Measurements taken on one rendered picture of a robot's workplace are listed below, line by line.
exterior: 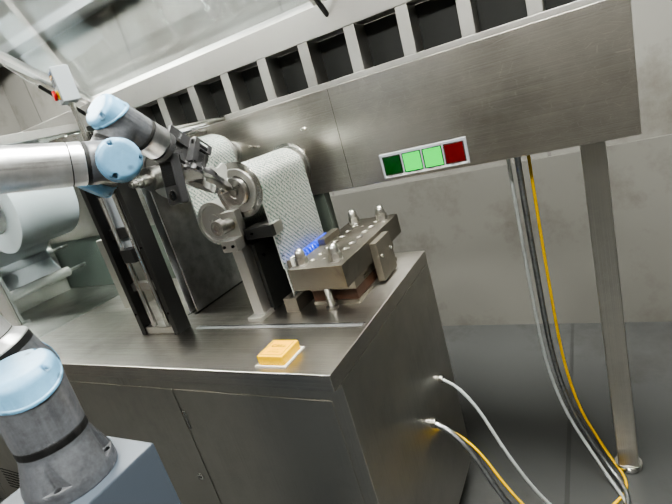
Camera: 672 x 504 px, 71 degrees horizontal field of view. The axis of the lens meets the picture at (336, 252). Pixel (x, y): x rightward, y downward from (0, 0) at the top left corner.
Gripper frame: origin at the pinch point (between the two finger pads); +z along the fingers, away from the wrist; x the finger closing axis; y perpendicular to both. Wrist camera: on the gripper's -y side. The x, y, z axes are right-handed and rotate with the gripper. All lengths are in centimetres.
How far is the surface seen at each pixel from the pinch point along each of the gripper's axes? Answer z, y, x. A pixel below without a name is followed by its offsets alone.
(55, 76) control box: -24, 35, 51
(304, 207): 24.5, 4.5, -8.1
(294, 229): 21.0, -3.6, -8.1
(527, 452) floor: 124, -60, -49
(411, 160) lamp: 32, 18, -38
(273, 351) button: 5.8, -39.1, -17.8
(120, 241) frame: -1.6, -10.1, 35.5
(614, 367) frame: 95, -31, -81
